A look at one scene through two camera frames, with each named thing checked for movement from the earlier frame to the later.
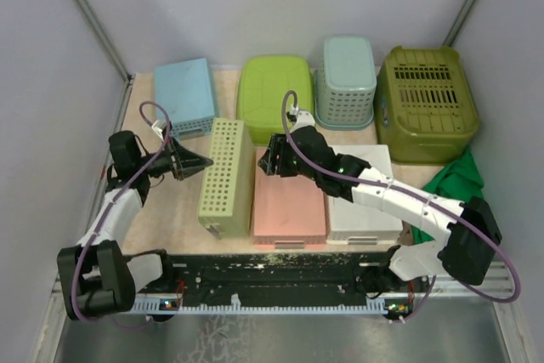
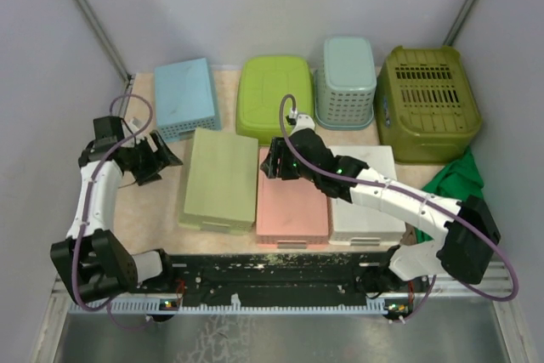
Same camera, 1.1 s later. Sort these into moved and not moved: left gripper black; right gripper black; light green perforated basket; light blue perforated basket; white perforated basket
Moved: light green perforated basket; left gripper black
Not moved: light blue perforated basket; white perforated basket; right gripper black
